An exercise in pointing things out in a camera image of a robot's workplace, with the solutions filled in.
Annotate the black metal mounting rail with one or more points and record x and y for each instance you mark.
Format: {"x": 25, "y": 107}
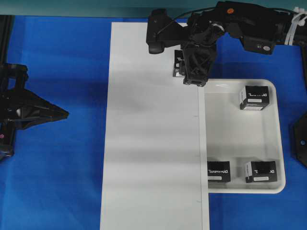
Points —
{"x": 6, "y": 25}

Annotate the blue table cloth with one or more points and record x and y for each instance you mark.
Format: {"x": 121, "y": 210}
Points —
{"x": 53, "y": 182}

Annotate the black box upper tray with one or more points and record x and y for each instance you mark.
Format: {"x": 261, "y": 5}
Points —
{"x": 254, "y": 98}

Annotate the white plastic tray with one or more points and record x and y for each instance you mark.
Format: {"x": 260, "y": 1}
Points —
{"x": 240, "y": 136}

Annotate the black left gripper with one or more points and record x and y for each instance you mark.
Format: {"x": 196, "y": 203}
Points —
{"x": 21, "y": 108}

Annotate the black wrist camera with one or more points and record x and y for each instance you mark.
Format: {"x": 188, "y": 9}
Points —
{"x": 163, "y": 32}

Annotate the teal backdrop panel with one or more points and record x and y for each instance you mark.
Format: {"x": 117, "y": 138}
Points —
{"x": 100, "y": 8}

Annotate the white base board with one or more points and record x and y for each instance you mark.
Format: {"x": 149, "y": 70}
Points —
{"x": 155, "y": 142}

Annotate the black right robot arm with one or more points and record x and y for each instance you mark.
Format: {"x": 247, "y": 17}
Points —
{"x": 259, "y": 29}

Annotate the black box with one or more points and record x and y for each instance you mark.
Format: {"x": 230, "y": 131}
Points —
{"x": 179, "y": 64}
{"x": 219, "y": 171}
{"x": 260, "y": 171}

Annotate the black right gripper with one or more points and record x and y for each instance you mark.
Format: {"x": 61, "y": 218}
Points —
{"x": 199, "y": 51}

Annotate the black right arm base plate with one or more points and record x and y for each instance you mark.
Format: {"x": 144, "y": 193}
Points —
{"x": 298, "y": 137}

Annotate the white cable ties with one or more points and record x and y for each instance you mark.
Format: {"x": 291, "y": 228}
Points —
{"x": 299, "y": 19}

